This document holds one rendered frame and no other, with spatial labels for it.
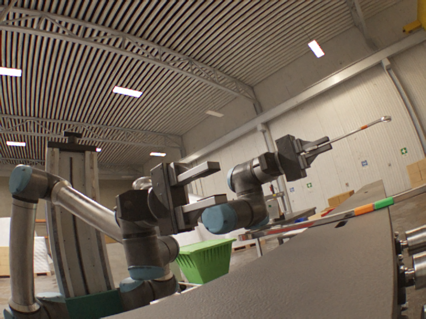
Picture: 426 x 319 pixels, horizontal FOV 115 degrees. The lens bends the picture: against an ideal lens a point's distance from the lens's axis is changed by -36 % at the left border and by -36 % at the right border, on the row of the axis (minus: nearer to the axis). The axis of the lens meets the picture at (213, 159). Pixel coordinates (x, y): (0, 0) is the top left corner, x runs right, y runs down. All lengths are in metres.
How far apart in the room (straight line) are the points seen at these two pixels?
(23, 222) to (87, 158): 0.69
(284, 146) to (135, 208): 0.43
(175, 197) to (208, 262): 2.44
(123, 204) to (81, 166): 1.05
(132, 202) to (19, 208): 0.57
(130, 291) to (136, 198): 0.86
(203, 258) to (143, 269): 2.24
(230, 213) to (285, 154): 0.23
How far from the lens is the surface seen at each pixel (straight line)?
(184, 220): 0.36
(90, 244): 1.36
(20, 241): 0.91
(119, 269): 3.40
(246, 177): 0.67
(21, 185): 0.85
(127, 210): 0.40
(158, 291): 1.28
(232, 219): 0.56
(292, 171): 0.61
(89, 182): 1.37
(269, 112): 11.71
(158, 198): 0.40
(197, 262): 2.71
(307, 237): 0.18
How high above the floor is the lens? 1.20
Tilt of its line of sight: 16 degrees up
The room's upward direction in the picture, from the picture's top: 12 degrees counter-clockwise
